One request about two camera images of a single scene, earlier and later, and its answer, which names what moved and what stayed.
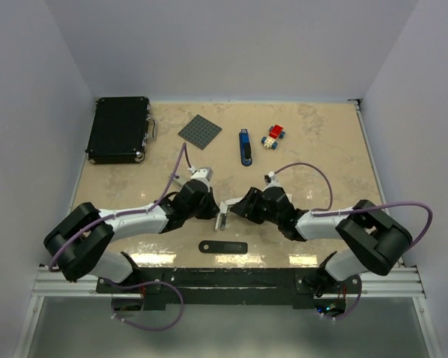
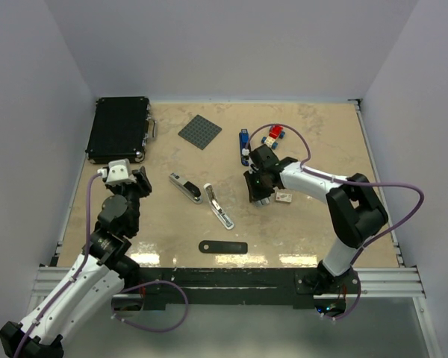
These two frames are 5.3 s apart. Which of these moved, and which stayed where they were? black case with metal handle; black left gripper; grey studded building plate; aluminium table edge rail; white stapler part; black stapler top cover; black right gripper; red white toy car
Moved: black right gripper; black left gripper; white stapler part
Stayed: aluminium table edge rail; grey studded building plate; red white toy car; black stapler top cover; black case with metal handle
